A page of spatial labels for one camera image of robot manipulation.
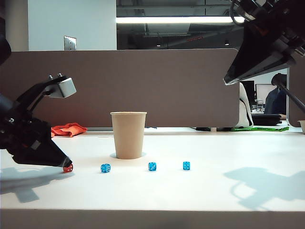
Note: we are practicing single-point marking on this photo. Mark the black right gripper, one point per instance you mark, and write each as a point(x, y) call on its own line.
point(281, 23)

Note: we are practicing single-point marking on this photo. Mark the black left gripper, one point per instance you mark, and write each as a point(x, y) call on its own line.
point(23, 133)

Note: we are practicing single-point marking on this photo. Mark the red die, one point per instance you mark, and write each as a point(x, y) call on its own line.
point(68, 169)

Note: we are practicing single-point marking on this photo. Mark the brown paper cup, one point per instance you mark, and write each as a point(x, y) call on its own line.
point(128, 136)

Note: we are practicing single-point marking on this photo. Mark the small white cup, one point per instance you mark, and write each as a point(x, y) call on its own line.
point(213, 129)

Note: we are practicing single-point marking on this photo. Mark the orange cloth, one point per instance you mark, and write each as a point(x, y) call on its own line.
point(69, 130)

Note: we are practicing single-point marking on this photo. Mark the white lit monitor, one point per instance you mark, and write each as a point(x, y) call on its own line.
point(262, 91)

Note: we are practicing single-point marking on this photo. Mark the black monitor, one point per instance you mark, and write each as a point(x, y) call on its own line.
point(249, 90)

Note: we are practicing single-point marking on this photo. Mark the seated person blue shirt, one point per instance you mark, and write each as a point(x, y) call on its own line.
point(274, 102)

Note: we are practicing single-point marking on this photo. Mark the clear drinking glass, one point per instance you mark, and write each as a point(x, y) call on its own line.
point(259, 106)

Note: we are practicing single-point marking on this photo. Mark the black pole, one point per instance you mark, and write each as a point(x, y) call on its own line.
point(293, 97)

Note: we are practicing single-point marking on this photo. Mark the blue die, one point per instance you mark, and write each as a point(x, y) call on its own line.
point(152, 166)
point(186, 165)
point(105, 168)

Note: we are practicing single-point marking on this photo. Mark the white chair back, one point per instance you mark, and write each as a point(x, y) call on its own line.
point(245, 114)

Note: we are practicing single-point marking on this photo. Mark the black bag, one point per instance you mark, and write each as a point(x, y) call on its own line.
point(267, 119)

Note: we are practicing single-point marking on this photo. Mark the brown desk divider panel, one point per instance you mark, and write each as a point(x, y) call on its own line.
point(155, 83)
point(297, 117)

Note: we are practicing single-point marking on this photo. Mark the green tape strip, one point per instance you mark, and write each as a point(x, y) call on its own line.
point(262, 129)

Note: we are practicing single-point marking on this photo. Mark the beige paper bowl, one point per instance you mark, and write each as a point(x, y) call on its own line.
point(302, 126)

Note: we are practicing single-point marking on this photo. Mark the flat black object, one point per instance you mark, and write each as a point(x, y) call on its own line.
point(202, 129)

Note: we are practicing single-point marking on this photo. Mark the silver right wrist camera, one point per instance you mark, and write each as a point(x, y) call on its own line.
point(251, 13)

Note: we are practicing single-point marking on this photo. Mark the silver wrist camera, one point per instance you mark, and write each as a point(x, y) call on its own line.
point(62, 88)
point(251, 13)

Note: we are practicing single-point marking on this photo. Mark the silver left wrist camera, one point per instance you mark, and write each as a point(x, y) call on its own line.
point(62, 88)

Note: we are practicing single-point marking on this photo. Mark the metal wall outlet plate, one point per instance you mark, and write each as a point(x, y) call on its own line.
point(70, 43)

